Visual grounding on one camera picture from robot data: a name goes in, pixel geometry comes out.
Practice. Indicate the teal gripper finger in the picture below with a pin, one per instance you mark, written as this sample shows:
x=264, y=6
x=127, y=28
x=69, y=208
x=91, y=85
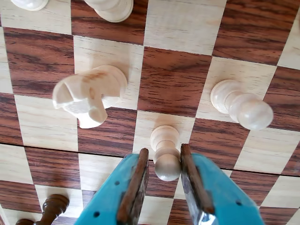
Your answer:
x=107, y=199
x=222, y=199

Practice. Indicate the cream wooden chess pawn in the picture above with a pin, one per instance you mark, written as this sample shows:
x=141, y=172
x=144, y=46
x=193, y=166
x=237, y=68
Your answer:
x=165, y=161
x=243, y=107
x=29, y=4
x=109, y=9

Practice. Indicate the dark brown chess pawn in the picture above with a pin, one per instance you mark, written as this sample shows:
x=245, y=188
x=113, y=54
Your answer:
x=55, y=205

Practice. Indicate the cream wooden chess knight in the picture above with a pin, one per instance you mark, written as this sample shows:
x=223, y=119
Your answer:
x=89, y=93

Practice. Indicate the wooden chess board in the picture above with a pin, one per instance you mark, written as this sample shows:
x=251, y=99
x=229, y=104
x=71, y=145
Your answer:
x=173, y=82

